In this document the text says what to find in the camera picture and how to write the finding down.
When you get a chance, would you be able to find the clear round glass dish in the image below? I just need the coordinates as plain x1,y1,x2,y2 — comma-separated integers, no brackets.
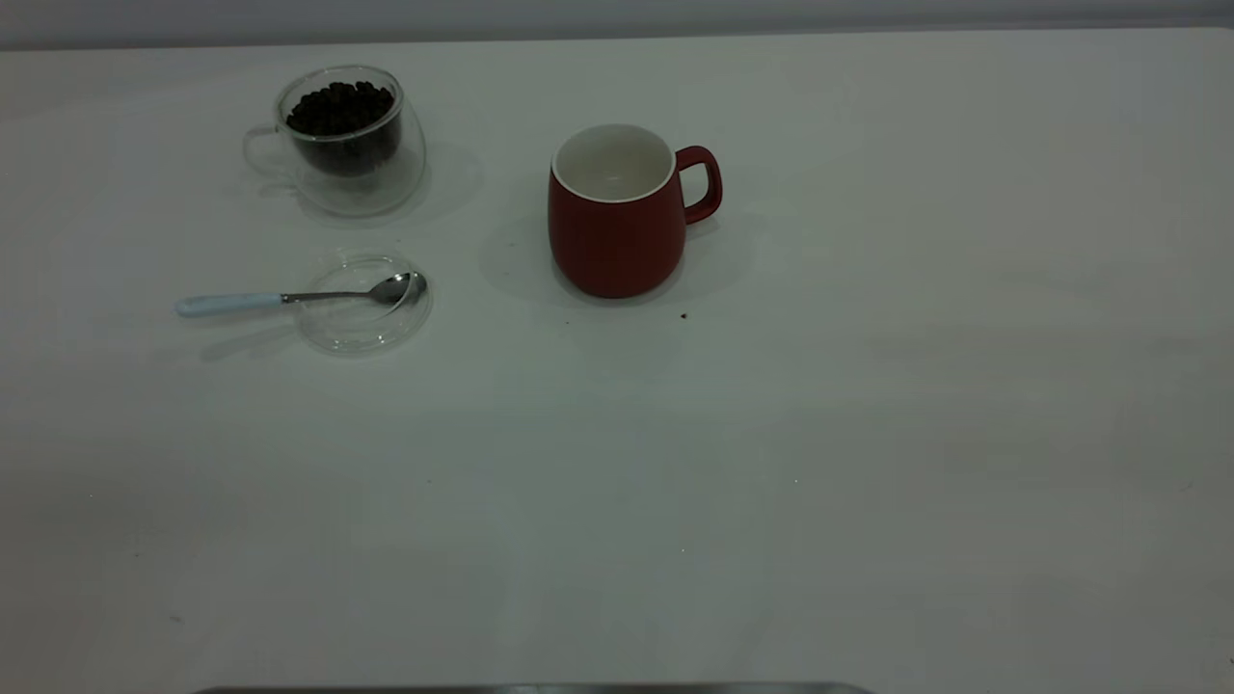
294,253,434,355

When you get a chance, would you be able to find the red ceramic mug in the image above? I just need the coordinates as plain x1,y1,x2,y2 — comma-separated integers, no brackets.
548,122,723,299

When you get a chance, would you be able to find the coffee beans pile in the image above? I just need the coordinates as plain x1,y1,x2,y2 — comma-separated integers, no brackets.
286,81,403,177

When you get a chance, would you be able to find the clear double-walled glass cup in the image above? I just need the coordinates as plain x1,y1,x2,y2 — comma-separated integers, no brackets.
243,65,428,217

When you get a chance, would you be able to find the metal spoon with pale handle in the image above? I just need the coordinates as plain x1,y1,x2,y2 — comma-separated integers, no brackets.
175,272,428,318

